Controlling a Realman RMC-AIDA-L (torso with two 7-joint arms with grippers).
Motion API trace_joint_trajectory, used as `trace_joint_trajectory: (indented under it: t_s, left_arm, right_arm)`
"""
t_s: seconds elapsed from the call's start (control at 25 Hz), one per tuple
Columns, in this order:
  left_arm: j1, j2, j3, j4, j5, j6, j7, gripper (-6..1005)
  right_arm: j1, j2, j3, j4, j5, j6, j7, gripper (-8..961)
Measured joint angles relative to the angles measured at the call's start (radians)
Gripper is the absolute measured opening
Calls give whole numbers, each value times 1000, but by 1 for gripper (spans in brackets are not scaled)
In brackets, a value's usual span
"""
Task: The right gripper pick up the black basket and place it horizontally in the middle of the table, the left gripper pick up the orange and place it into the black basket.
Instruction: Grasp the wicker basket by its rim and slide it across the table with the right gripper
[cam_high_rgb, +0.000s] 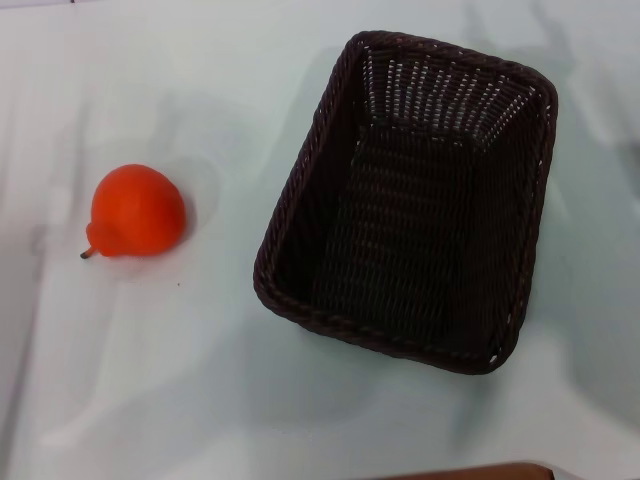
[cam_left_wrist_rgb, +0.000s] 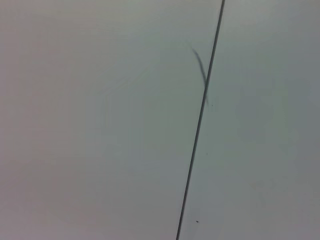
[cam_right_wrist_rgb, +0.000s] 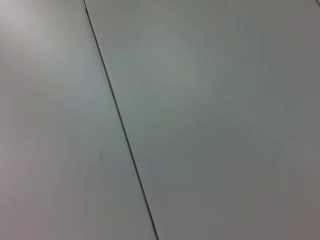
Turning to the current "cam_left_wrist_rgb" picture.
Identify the thin dark table seam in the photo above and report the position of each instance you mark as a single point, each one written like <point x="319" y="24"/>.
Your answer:
<point x="200" y="120"/>

